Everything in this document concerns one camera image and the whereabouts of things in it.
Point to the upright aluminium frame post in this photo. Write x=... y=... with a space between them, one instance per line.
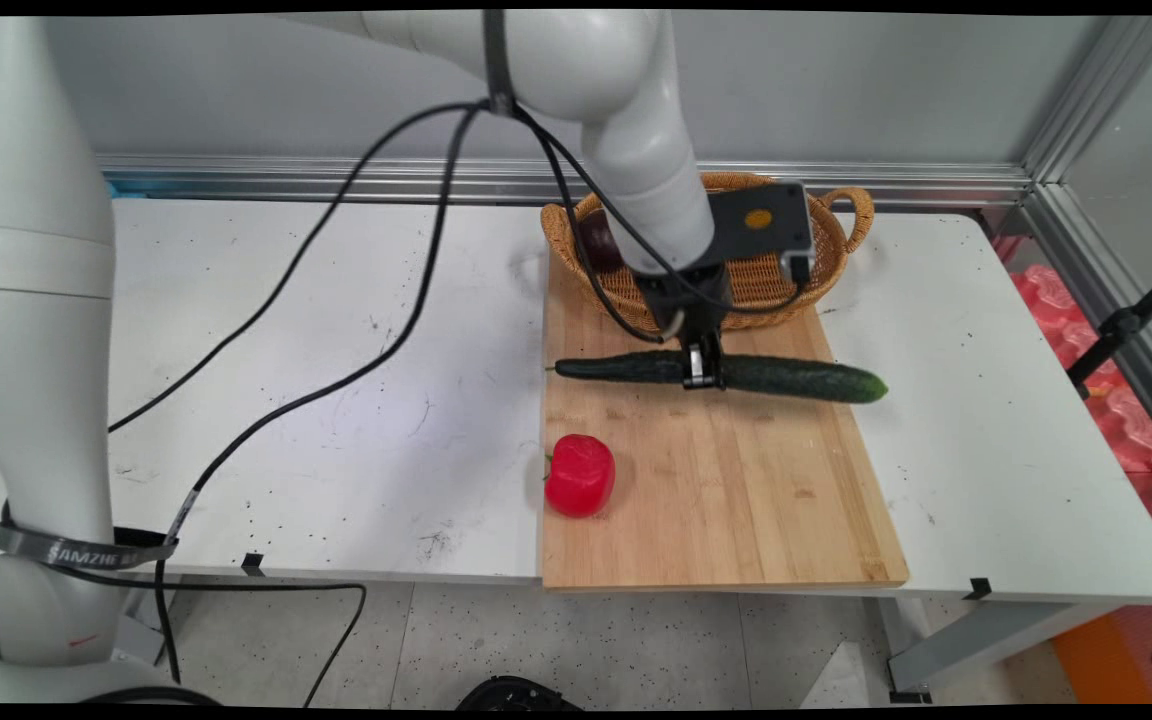
x=1101 y=95

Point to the dark green cucumber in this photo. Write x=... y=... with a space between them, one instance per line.
x=796 y=380

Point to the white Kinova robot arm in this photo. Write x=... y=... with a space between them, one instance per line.
x=36 y=300

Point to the red bell pepper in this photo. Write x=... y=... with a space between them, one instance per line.
x=581 y=478

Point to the horizontal aluminium frame rail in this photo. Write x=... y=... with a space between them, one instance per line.
x=336 y=180

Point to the purple eggplant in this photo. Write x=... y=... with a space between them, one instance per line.
x=598 y=245

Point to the black tripod stand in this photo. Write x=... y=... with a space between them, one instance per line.
x=1121 y=325

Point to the orange floor mat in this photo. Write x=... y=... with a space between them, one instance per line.
x=1106 y=665

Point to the grey table leg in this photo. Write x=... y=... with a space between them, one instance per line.
x=141 y=630

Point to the black round floor object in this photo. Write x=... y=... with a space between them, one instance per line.
x=518 y=693

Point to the side aluminium frame rail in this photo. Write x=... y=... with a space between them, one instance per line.
x=1106 y=290

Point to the wooden cutting board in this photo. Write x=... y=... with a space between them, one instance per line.
x=716 y=480

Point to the woven wicker basket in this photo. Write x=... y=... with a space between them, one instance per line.
x=766 y=285

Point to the pink bubble wrap sheet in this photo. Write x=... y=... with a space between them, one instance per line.
x=1126 y=420

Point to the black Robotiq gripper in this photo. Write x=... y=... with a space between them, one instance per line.
x=686 y=300

